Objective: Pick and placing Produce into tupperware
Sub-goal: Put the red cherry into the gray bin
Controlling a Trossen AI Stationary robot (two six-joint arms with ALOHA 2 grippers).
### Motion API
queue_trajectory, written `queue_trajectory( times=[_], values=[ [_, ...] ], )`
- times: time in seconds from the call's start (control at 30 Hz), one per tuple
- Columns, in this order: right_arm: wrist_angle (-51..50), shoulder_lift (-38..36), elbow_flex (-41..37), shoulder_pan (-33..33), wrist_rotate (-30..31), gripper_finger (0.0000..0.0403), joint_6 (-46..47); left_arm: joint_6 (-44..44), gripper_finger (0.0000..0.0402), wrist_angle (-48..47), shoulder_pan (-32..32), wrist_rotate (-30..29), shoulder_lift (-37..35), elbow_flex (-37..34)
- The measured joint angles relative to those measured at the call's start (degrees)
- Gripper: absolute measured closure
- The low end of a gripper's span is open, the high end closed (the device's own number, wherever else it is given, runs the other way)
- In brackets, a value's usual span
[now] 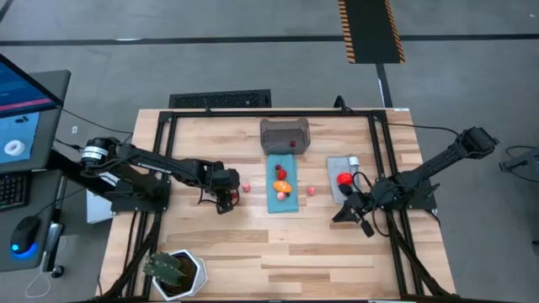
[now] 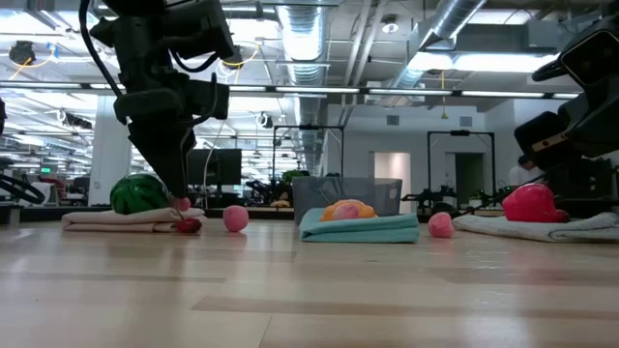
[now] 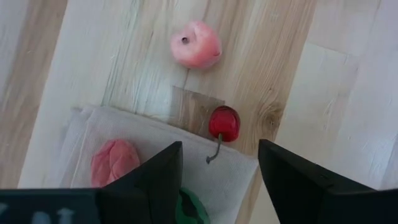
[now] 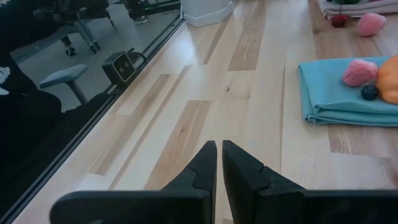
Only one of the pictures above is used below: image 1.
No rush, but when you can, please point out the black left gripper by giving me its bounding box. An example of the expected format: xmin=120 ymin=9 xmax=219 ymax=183
xmin=205 ymin=161 xmax=241 ymax=215

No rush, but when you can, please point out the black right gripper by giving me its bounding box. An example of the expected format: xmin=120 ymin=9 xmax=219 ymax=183
xmin=332 ymin=189 xmax=382 ymax=238

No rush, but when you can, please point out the blue cloth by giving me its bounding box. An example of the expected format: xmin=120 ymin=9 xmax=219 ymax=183
xmin=265 ymin=153 xmax=300 ymax=215

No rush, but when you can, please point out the grey cloth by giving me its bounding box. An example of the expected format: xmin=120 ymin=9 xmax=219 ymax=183
xmin=327 ymin=156 xmax=361 ymax=205

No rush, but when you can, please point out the white hexagonal plant pot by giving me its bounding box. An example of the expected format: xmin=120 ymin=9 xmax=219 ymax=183
xmin=151 ymin=248 xmax=209 ymax=302

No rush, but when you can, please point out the grey translucent plastic container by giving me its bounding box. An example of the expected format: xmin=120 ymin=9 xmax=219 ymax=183
xmin=259 ymin=117 xmax=312 ymax=156

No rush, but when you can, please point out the green cactus plant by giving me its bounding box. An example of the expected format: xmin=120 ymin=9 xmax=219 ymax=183
xmin=142 ymin=251 xmax=189 ymax=287

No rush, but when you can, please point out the white box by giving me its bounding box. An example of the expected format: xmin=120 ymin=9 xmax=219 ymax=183
xmin=86 ymin=189 xmax=115 ymax=224

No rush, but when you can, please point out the dark grey floor device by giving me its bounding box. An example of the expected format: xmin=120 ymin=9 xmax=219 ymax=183
xmin=499 ymin=146 xmax=539 ymax=173

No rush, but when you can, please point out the dark grey desk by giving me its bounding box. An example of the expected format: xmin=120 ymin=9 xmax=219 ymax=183
xmin=0 ymin=167 xmax=65 ymax=273

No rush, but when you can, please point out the grey monitor donut image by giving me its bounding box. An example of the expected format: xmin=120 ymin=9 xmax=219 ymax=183
xmin=0 ymin=70 xmax=72 ymax=174

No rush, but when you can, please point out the black orange striped floor mat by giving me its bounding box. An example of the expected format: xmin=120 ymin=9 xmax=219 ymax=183
xmin=338 ymin=0 xmax=406 ymax=65

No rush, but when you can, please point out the black computer mouse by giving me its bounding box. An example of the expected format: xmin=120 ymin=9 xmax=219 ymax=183
xmin=10 ymin=215 xmax=42 ymax=256

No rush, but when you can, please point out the black keyboard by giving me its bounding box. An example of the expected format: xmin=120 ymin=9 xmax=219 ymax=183
xmin=0 ymin=172 xmax=29 ymax=213

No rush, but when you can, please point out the black monitor blue screen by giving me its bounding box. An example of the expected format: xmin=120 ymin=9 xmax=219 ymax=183
xmin=0 ymin=54 xmax=64 ymax=119

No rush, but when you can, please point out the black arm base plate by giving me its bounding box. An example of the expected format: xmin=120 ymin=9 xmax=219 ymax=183
xmin=110 ymin=176 xmax=172 ymax=213
xmin=376 ymin=178 xmax=438 ymax=210

